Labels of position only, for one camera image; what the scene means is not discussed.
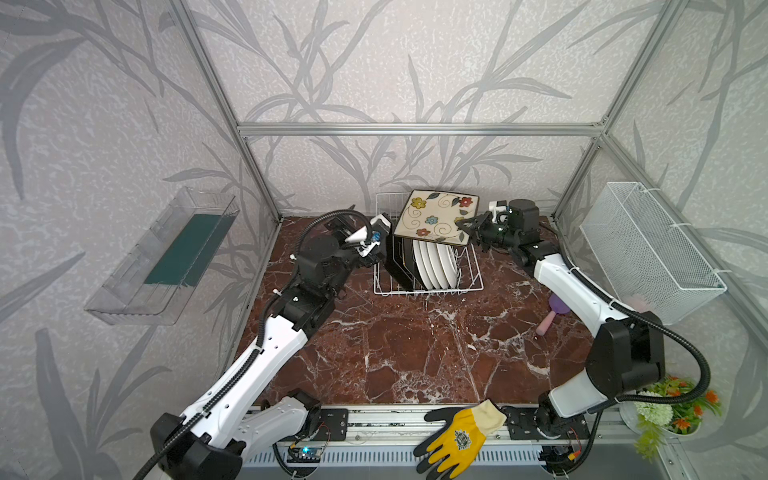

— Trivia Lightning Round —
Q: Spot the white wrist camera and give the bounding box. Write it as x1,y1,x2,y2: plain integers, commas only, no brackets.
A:
345,214,392,257
488,200,509,224

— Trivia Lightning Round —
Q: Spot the artificial flower plant pot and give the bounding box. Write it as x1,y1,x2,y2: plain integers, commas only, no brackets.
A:
619,375,722,461

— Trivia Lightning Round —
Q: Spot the white wire mesh wall basket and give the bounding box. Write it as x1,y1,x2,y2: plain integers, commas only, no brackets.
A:
580,182,727,325

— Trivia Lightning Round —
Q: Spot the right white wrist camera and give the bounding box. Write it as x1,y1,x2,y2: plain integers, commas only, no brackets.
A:
488,200,509,224

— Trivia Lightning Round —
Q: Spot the green circuit board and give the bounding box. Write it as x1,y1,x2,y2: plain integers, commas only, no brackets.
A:
286,444,326,465

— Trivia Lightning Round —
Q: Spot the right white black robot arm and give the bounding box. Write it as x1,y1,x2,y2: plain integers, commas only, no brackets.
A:
456,199,711,438

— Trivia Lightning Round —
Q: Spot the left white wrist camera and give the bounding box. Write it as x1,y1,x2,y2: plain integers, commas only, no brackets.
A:
345,214,392,257

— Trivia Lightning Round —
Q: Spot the white wire dish rack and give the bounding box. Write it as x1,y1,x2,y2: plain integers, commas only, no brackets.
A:
373,189,484,296

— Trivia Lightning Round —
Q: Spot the purple pink brush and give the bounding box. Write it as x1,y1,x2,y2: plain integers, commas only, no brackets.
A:
535,294,571,336

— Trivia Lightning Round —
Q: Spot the clear acrylic wall shelf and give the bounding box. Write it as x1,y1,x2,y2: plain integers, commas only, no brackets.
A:
85,187,240,326

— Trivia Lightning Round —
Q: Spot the pink object in basket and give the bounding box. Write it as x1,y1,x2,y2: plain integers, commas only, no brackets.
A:
622,294,653,313

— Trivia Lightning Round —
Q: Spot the aluminium mounting rail base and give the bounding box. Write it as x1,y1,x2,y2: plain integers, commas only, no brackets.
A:
240,405,697,479

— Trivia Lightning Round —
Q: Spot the black square floral plate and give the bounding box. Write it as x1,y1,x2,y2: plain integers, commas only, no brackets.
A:
394,190,479,246
384,233,413,291

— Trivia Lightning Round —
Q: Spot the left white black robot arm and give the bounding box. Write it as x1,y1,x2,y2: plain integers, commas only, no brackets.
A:
135,209,392,479

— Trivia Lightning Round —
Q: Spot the yellow black work glove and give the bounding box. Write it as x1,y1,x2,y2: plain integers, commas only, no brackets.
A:
413,399,507,479

